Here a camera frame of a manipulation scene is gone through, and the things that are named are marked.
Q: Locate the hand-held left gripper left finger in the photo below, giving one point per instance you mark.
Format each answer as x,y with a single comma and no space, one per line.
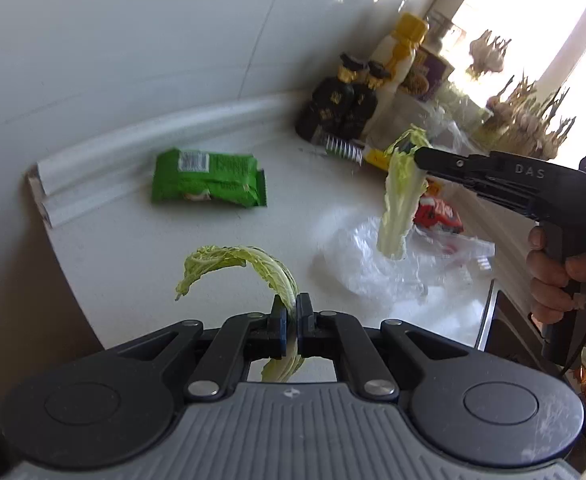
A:
282,322

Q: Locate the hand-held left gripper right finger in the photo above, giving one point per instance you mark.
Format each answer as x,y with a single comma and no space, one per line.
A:
301,322

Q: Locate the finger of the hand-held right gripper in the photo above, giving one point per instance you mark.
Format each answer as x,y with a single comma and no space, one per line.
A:
503,194
453,165

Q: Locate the red snack packet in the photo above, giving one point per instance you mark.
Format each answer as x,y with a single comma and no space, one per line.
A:
435,212

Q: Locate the white-stalked cabbage leaf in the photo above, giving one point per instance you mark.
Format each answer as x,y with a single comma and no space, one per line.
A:
398,200

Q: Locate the curled leafy cabbage leaf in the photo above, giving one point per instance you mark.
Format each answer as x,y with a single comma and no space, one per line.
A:
233,252

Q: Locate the green snack packet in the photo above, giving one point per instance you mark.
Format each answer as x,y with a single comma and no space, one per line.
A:
213,180

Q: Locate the person's right hand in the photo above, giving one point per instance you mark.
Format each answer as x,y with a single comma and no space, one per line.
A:
545,285

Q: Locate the knotted clear plastic bag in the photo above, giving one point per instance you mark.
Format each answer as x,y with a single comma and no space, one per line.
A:
453,130

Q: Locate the clear ridged plastic tray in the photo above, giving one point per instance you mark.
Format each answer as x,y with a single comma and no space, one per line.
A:
473,252

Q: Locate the row of sprouting garlic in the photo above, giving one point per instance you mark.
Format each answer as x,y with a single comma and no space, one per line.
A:
528,120

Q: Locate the purple food box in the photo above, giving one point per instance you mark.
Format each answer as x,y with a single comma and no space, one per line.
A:
435,67

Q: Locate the dark gold-capped bottle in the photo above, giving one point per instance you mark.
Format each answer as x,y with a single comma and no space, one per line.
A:
368,102
328,105

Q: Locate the steel sink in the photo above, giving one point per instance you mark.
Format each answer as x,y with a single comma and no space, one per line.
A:
488,320

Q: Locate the white yellow-capped bottle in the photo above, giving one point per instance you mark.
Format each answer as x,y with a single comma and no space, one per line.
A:
408,30

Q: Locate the white backsplash trim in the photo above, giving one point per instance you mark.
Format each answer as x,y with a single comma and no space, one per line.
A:
123,160

